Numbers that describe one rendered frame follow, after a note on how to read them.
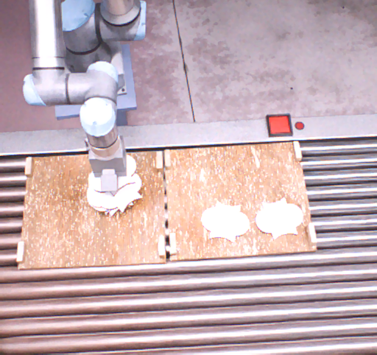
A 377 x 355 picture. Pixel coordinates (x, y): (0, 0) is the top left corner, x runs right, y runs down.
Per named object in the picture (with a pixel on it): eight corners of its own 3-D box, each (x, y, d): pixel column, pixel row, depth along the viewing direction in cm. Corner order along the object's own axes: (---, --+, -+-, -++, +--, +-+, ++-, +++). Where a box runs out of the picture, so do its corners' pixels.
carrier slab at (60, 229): (29, 160, 175) (28, 157, 174) (163, 154, 176) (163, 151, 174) (19, 270, 159) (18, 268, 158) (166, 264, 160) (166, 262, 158)
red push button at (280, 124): (268, 118, 182) (269, 116, 181) (287, 118, 182) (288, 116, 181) (270, 135, 179) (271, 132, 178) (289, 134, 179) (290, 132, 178)
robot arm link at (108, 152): (118, 149, 135) (83, 150, 135) (120, 157, 139) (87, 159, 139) (118, 121, 138) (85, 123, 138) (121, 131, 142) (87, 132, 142)
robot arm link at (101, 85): (70, 60, 136) (65, 98, 130) (116, 58, 135) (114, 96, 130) (76, 79, 143) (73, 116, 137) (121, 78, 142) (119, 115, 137)
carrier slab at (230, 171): (163, 152, 176) (163, 149, 175) (296, 143, 177) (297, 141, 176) (170, 261, 160) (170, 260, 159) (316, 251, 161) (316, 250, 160)
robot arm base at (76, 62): (67, 44, 190) (60, 22, 182) (112, 40, 190) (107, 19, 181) (63, 79, 182) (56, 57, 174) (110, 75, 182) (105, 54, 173)
